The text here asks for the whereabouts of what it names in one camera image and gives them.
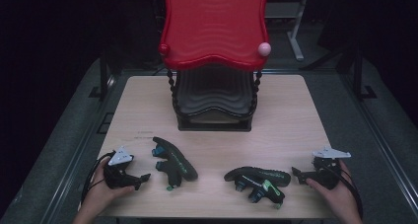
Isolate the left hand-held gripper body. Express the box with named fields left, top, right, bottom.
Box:
left=103, top=146, right=141, bottom=189

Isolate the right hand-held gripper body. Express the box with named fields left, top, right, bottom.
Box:
left=312, top=147, right=352, bottom=189

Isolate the black sandal with green tab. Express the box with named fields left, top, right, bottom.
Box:
left=224, top=166, right=292, bottom=209
left=151, top=136, right=199, bottom=192

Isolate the red and black shoe rack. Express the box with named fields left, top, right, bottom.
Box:
left=158, top=0, right=273, bottom=132

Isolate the person's left hand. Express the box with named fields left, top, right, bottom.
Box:
left=82, top=158, right=136, bottom=215

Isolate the person's right hand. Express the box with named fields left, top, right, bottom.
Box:
left=306, top=159, right=363, bottom=218

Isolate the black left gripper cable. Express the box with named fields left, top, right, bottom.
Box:
left=80, top=151, right=114, bottom=203

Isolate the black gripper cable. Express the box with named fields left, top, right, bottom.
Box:
left=80, top=151, right=114, bottom=203
left=323, top=164, right=365, bottom=220

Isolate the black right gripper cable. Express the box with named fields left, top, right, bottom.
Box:
left=323, top=164, right=365, bottom=220

